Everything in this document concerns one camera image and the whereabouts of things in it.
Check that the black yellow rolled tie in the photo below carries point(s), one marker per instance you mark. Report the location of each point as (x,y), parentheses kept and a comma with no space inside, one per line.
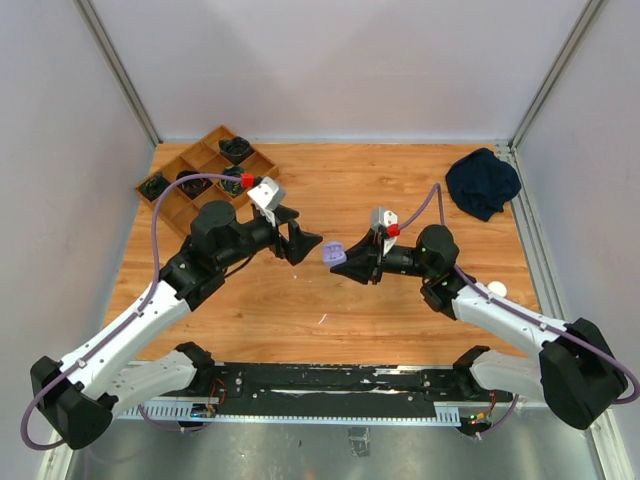
(235,188)

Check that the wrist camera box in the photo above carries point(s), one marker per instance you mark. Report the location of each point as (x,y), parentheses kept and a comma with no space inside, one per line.
(267,195)
(385,222)

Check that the aluminium frame rail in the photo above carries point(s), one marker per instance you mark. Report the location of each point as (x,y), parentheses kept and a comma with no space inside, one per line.
(518,439)

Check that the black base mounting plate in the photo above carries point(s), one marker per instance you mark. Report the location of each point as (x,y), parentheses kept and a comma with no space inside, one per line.
(318,393)

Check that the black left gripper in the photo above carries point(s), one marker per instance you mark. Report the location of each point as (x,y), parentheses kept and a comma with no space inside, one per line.
(300,241)

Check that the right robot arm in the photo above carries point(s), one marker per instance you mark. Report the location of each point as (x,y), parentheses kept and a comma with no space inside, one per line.
(569,366)

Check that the black orange rolled tie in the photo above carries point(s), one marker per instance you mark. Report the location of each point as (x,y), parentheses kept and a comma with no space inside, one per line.
(194,187)

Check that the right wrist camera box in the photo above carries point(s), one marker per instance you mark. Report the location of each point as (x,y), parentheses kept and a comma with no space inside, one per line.
(385,222)

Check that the dark green rolled tie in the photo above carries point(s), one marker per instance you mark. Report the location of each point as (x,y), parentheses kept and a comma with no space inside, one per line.
(153,187)

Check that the black dotted rolled tie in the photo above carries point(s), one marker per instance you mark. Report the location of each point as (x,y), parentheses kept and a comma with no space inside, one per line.
(235,150)

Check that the wooden compartment tray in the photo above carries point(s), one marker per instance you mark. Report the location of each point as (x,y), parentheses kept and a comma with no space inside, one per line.
(178,210)

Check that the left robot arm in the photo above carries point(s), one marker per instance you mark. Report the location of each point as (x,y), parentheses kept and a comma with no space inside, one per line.
(82,393)

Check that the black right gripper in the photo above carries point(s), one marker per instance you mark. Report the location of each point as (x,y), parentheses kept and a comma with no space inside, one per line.
(365,259)

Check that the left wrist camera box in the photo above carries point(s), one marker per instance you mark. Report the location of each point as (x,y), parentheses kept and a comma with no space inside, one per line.
(267,195)

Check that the white charging case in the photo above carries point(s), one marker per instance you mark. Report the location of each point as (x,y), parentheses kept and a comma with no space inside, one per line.
(497,288)

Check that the dark blue crumpled cloth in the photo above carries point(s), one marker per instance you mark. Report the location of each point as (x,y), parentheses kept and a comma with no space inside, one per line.
(480,184)

